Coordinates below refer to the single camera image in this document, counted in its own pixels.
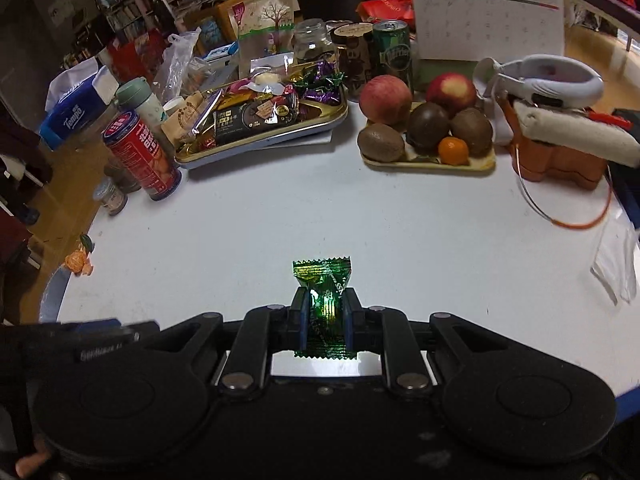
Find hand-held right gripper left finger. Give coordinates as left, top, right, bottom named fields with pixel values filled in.
left=137, top=287, right=311, bottom=394

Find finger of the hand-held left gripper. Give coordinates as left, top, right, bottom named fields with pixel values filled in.
left=0, top=318, right=162, bottom=344

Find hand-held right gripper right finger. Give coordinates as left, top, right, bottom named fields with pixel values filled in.
left=343, top=287, right=511, bottom=394

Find green foil candy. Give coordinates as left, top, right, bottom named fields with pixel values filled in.
left=292, top=255, right=357, bottom=360

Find person's left hand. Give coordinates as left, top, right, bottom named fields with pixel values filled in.
left=14, top=452, right=51, bottom=479

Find orange peel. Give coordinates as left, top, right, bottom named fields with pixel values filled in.
left=64, top=232, right=95, bottom=278

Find small grey-lid jar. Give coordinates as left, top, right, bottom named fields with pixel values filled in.
left=93, top=178, right=129, bottom=216

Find brown glass jar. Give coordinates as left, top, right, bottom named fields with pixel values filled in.
left=102, top=152, right=143, bottom=195

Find beige fruit tray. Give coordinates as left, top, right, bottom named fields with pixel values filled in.
left=360, top=114, right=497, bottom=176

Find red tin can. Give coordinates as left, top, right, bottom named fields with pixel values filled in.
left=102, top=109, right=182, bottom=202

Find white flat tray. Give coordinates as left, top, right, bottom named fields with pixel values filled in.
left=259, top=129, right=334, bottom=150

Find brown kiwi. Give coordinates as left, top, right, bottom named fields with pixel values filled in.
left=448, top=107, right=495, bottom=157
left=357, top=123, right=406, bottom=164

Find small tangerine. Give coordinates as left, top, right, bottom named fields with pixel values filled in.
left=437, top=137, right=470, bottom=166

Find gold tray of sweets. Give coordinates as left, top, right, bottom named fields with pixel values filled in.
left=173, top=77, right=350, bottom=170

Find black chocolate box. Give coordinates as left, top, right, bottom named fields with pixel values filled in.
left=214, top=97, right=301, bottom=147

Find dark passion fruit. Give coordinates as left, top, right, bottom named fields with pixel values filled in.
left=405, top=102, right=451, bottom=156

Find blue tissue box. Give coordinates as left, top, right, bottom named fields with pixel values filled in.
left=38, top=57, right=119, bottom=151

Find red apple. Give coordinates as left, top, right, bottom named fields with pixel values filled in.
left=358, top=74, right=414, bottom=126
left=425, top=72, right=478, bottom=119

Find beige snack packet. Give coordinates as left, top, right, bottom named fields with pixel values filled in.
left=160, top=92, right=224, bottom=144

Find green-lid tumbler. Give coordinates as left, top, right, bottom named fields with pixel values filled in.
left=115, top=77, right=169, bottom=126

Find purple wrapped candies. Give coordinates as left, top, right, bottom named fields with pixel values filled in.
left=292, top=59, right=346, bottom=104

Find orange box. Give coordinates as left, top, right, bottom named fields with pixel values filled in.
left=507, top=97, right=609, bottom=190

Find brown paper cup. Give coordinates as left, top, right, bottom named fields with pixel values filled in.
left=332, top=22, right=376, bottom=101

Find green drink can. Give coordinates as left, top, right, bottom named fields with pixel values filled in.
left=372, top=19, right=415, bottom=96

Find clear plastic wrapper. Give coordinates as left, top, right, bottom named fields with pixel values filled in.
left=591, top=217, right=640, bottom=304

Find clear glass jar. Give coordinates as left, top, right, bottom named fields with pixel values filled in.
left=292, top=18, right=339, bottom=66

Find clear plastic bag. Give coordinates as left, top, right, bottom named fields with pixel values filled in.
left=152, top=29, right=211, bottom=99

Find small blue box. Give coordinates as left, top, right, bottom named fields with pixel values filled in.
left=204, top=42, right=240, bottom=61

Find cream cloth roll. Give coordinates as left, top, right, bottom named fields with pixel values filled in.
left=512, top=99, right=640, bottom=168

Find tree print zip bag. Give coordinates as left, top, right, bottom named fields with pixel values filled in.
left=228, top=0, right=295, bottom=81

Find black leather chair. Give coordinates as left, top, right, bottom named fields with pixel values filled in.
left=607, top=107, right=640, bottom=211

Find red gift bag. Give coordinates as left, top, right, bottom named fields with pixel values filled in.
left=357, top=0, right=416, bottom=29

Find yellow side table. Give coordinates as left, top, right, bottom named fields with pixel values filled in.
left=182, top=0, right=254, bottom=44

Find white desk calendar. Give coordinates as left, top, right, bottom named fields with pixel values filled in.
left=407, top=0, right=566, bottom=79

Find bookshelf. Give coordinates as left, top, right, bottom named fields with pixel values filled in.
left=94, top=0, right=201, bottom=46

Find wooden bench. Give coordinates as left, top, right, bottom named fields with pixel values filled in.
left=567, top=0, right=640, bottom=41

